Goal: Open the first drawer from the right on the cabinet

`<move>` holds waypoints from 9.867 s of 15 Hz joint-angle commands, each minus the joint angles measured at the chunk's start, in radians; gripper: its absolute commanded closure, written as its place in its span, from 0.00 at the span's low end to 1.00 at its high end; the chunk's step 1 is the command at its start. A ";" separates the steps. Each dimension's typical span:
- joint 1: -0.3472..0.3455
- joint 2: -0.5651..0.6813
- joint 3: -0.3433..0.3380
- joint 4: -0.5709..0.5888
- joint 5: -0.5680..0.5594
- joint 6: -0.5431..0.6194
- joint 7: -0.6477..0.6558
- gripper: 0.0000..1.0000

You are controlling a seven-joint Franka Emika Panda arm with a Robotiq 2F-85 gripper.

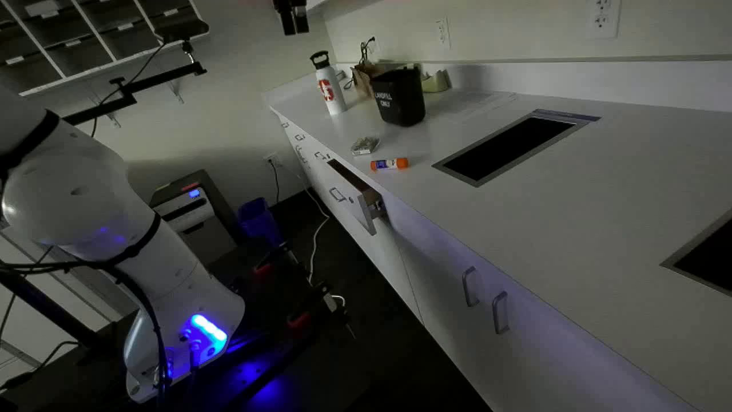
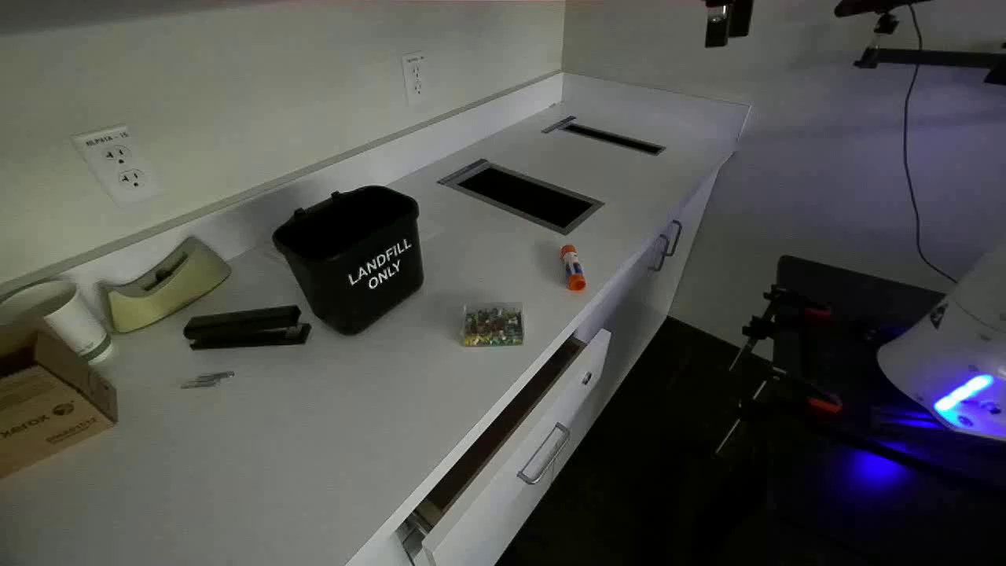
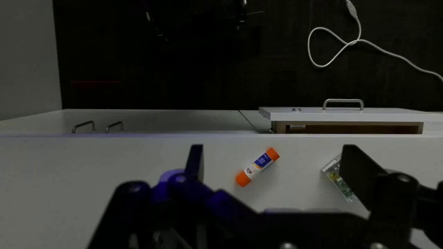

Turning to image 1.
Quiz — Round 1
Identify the tape dispenser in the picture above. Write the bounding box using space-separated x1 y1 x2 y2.
421 69 452 94

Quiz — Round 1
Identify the sheet of paper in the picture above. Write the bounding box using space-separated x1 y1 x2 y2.
439 89 520 117

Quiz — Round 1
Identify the steel framed counter opening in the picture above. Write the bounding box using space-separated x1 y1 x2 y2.
431 108 602 189
659 207 732 298

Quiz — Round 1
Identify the small box of clips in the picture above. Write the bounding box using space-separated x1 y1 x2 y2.
350 136 381 157

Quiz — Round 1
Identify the white water bottle black cap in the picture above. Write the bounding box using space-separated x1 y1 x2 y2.
309 50 348 116

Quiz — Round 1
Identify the white pigeonhole shelf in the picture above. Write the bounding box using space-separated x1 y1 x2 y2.
0 0 210 97

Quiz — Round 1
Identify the brown paper bag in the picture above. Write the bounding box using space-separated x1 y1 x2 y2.
351 62 395 99

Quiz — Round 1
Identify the blue bin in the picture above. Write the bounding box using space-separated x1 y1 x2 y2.
237 197 284 248

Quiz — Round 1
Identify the orange capped glue stick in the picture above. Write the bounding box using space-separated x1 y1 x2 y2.
369 157 410 172

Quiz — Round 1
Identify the white drawer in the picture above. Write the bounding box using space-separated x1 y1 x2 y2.
320 158 389 237

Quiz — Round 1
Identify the black waste bin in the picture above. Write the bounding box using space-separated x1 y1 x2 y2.
370 67 427 128

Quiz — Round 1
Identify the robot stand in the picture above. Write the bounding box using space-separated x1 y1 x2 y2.
0 243 356 412

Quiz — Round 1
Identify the white cable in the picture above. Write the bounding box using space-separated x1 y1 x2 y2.
286 166 347 307

